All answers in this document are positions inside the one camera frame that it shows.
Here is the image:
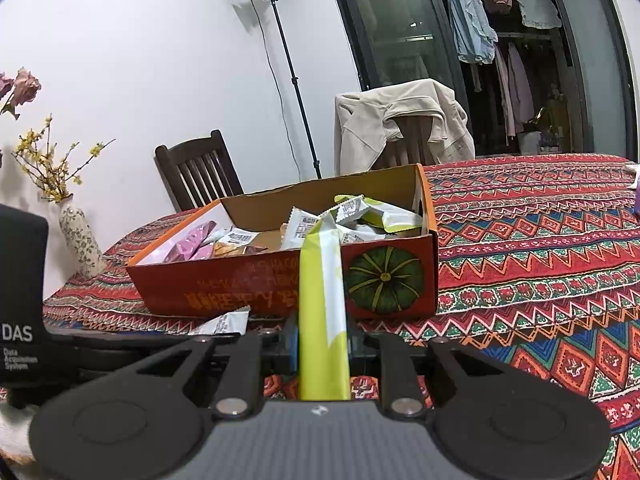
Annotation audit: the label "orange cracker snack packet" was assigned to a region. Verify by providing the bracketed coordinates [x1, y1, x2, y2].
[213, 229, 267, 258]

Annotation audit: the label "chair with beige jacket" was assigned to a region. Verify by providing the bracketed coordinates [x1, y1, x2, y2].
[372, 116, 436, 170]

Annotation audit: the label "white foil snack packet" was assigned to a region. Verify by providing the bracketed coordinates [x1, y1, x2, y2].
[280, 207, 319, 250]

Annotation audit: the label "beige jacket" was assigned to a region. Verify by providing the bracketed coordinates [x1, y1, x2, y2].
[334, 78, 475, 174]

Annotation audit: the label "pink snack packet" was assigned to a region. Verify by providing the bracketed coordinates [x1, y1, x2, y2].
[163, 221, 216, 263]

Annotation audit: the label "white hanging garment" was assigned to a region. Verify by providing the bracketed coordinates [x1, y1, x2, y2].
[516, 0, 562, 29]

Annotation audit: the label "dark wooden chair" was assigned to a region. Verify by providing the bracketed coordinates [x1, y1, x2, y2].
[154, 129, 243, 211]

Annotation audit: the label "pink dried roses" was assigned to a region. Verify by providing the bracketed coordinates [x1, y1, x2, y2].
[0, 67, 41, 120]

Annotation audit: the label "white printed snack packet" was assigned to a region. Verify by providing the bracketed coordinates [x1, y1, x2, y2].
[189, 306, 250, 336]

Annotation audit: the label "white gloved left hand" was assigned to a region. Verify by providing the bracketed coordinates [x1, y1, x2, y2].
[0, 402, 38, 465]

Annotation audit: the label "colourful patterned tablecloth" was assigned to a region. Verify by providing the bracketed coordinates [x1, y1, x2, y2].
[41, 153, 640, 480]

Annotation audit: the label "floral ceramic vase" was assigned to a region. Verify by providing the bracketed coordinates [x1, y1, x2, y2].
[58, 195, 106, 278]

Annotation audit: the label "black framed sliding glass door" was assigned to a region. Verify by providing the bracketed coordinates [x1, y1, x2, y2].
[337, 0, 639, 159]

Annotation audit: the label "yellow flower branches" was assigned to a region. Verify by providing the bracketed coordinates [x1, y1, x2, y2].
[11, 115, 115, 204]

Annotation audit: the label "light blue denim shirt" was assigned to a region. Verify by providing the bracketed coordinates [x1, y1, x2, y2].
[447, 0, 498, 65]

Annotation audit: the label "orange cardboard pumpkin box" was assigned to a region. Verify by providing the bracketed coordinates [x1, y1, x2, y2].
[126, 164, 438, 320]

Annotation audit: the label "green white snack bag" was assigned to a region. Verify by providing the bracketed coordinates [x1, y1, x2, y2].
[298, 214, 350, 401]

